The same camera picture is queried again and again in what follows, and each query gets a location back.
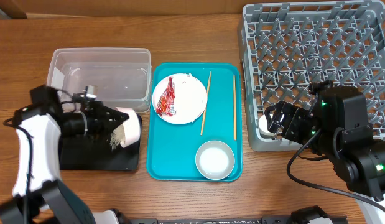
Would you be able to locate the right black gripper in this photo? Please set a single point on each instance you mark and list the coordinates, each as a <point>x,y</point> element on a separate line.
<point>295,114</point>

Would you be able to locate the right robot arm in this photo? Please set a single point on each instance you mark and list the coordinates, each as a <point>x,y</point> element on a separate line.
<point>336,128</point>

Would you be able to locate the grey dish rack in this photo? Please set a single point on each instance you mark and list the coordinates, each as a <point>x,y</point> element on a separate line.
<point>286,46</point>

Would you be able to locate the pink small bowl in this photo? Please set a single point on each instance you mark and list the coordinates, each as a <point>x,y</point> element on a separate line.
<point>132,127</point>

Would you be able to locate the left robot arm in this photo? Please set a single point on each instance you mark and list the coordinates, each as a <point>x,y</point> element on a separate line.
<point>45,131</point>

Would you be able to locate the grey bowl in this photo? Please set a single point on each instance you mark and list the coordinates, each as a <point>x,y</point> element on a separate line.
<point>215,160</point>

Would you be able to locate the red snack wrapper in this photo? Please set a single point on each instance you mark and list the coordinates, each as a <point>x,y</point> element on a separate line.
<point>165,105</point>

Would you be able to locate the white plastic cup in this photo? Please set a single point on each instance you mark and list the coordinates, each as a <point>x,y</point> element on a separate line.
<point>264,132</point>

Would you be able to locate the teal plastic tray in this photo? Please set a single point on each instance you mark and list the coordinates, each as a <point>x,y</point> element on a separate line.
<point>171,148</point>

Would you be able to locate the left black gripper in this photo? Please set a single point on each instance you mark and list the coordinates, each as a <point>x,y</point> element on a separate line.
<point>107,124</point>

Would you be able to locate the pile of rice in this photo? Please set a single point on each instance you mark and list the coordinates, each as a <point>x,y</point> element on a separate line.
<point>117,137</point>

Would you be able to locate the clear plastic bin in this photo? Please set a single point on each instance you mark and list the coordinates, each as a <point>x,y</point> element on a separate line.
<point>123,76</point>

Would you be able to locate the pink round plate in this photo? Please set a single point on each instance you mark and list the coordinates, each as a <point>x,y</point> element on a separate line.
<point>190,101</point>

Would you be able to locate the black tray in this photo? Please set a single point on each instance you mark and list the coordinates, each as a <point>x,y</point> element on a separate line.
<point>99,158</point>

